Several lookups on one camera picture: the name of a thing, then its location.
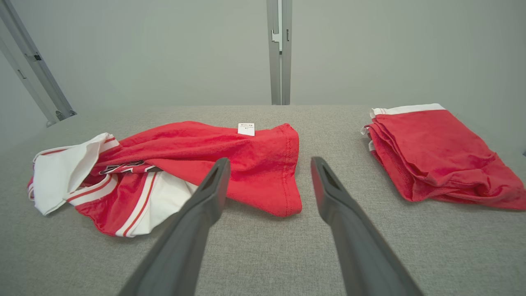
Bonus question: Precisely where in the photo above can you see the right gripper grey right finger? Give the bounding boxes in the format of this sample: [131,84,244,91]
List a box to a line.
[311,156,424,296]

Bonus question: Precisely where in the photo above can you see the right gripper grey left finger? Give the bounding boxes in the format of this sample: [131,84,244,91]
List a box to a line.
[118,157,231,296]

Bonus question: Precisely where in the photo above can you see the grey metal frame post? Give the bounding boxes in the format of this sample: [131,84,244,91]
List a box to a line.
[266,0,293,106]
[0,0,77,127]

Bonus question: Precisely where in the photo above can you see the red shorts with white trim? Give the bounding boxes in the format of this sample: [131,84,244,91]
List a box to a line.
[361,103,526,211]

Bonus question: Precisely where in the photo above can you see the red and white jersey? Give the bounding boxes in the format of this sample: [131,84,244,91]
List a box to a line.
[27,121,303,238]

